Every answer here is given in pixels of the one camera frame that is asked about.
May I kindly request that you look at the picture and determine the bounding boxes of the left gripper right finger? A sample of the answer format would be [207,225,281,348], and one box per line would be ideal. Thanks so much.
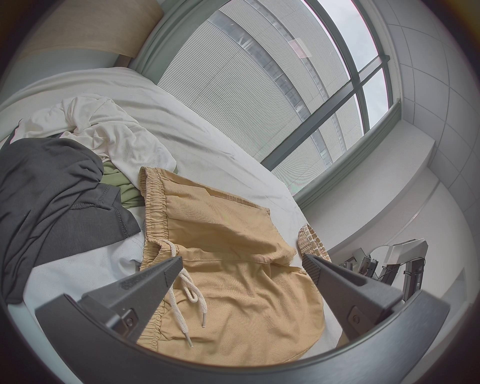
[302,254,405,344]

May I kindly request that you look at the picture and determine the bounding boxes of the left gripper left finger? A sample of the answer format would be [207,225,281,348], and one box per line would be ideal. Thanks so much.
[80,256,183,343]

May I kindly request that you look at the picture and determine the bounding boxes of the tan shorts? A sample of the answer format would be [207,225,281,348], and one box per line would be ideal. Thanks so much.
[137,166,325,362]

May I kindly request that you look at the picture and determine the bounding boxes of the pale blue garment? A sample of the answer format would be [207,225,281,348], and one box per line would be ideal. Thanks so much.
[7,229,166,338]

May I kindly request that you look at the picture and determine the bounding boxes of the round woven basket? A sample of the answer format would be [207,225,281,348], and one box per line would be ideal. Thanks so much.
[297,223,332,263]

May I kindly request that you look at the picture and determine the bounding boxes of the green garment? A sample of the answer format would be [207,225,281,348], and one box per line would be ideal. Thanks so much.
[101,161,145,209]

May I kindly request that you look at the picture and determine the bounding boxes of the black garment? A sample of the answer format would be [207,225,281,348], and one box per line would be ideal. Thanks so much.
[0,137,141,304]

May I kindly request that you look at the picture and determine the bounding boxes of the white garment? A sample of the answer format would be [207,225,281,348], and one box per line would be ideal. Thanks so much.
[17,95,177,177]

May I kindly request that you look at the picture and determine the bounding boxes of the bed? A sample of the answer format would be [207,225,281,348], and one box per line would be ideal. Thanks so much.
[0,0,338,376]

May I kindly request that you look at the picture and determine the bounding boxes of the blue-green curtain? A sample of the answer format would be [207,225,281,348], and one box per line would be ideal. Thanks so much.
[292,100,403,210]
[129,0,231,81]

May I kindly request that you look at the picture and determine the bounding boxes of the window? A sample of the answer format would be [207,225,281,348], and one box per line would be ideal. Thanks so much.
[154,0,394,196]

